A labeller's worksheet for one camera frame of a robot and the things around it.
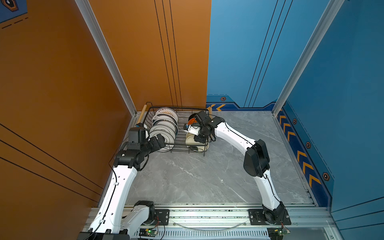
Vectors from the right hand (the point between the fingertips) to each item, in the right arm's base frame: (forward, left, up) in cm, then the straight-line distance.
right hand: (196, 135), depth 93 cm
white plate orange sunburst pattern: (+19, +21, +6) cm, 29 cm away
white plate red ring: (+19, +20, +3) cm, 27 cm away
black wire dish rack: (+30, +10, -10) cm, 33 cm away
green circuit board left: (-49, +25, -12) cm, 56 cm away
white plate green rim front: (-1, +17, +4) cm, 18 cm away
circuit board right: (-49, -39, -13) cm, 64 cm away
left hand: (-12, +20, +13) cm, 27 cm away
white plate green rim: (+8, +20, +5) cm, 22 cm away
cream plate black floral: (-5, -2, -7) cm, 9 cm away
